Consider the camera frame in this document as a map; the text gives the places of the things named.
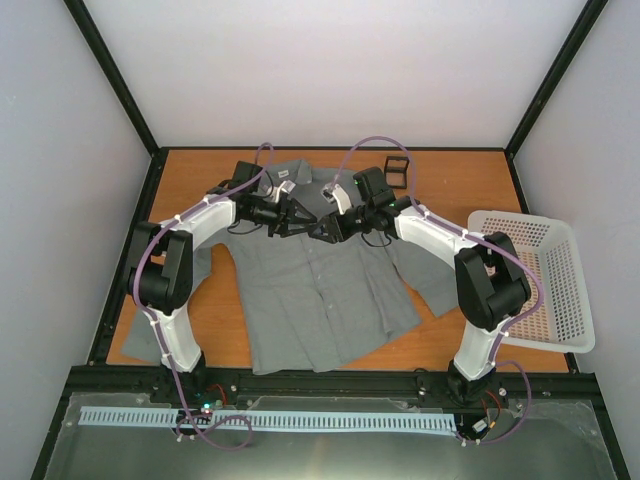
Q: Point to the left black frame post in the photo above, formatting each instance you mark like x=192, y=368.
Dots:
x=100, y=51

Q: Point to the grey button-up shirt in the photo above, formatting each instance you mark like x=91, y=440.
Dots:
x=310, y=305

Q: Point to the metal base plate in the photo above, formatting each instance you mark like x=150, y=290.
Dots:
x=523, y=440

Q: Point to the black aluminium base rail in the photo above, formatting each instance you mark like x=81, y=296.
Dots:
x=237, y=386

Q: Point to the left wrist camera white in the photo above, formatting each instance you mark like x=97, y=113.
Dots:
x=285, y=188

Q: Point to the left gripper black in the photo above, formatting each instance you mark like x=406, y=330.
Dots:
x=286, y=210

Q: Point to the right black frame post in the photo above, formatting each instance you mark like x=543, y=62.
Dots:
x=572, y=44

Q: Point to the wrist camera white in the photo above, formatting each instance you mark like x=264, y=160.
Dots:
x=336, y=195
x=285, y=188

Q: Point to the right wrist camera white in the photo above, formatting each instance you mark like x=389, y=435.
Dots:
x=336, y=195

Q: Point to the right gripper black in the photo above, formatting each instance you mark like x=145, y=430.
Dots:
x=334, y=227

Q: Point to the white plastic perforated basket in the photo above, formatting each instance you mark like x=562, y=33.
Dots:
x=563, y=323

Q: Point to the black frame post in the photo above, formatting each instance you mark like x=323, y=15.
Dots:
x=572, y=44
x=100, y=51

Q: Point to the black brooch box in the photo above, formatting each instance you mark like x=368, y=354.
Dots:
x=396, y=171

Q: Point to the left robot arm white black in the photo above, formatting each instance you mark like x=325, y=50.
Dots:
x=159, y=268

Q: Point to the light blue slotted cable duct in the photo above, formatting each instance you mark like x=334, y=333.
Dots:
x=274, y=421

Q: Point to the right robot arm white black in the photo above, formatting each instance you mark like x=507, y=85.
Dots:
x=491, y=282

